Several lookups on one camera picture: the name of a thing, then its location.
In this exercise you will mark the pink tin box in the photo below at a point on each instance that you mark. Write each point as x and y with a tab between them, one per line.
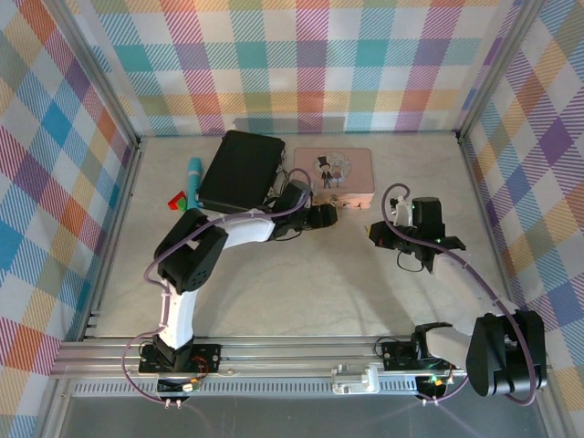
335	171

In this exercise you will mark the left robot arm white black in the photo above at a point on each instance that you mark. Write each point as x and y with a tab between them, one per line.
182	319

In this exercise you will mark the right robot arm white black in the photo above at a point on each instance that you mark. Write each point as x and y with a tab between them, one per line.
488	347

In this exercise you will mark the black hard case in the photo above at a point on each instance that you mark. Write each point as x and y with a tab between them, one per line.
242	169

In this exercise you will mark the teal pen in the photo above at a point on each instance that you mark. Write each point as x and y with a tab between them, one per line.
194	178

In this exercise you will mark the red green toy block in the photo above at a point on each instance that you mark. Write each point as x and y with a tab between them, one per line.
178	201

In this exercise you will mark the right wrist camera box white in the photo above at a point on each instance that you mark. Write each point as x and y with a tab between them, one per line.
403	211

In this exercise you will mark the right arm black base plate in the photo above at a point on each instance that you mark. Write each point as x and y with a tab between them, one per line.
397	353

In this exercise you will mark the aluminium frame rail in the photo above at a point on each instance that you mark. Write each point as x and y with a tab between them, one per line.
274	360

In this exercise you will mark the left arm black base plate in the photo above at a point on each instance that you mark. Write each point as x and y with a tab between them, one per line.
205	358

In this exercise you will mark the aluminium frame post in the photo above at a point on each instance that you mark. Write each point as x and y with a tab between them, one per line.
497	68
98	68

